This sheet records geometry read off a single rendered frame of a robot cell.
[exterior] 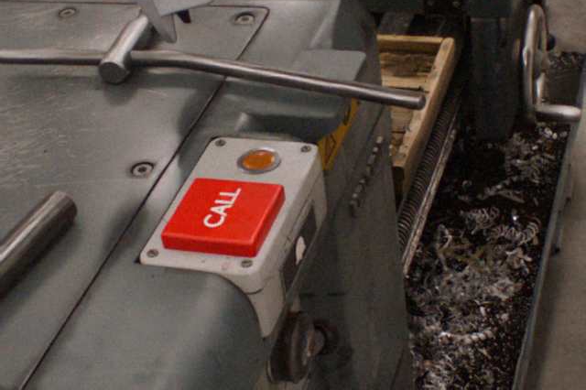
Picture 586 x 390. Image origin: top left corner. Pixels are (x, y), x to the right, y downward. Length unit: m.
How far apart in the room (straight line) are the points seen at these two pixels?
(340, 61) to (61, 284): 0.28
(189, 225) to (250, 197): 0.04
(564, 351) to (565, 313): 0.11
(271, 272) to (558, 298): 1.86
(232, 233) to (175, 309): 0.06
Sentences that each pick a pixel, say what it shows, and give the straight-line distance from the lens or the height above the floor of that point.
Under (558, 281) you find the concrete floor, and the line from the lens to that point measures 2.59.
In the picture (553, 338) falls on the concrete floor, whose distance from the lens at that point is 2.46.
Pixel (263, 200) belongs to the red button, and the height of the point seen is 1.27.
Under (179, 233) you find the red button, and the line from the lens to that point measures 0.71.
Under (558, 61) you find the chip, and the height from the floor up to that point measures 0.54.
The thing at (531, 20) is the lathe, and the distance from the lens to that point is 1.81.
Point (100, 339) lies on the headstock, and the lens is 0.67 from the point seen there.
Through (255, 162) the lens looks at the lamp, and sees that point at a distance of 0.77.
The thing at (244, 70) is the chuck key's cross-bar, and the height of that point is 1.27.
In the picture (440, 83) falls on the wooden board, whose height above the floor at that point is 0.89.
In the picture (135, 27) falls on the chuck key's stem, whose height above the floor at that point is 1.28.
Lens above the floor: 1.69
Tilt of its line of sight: 35 degrees down
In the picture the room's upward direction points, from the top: 9 degrees counter-clockwise
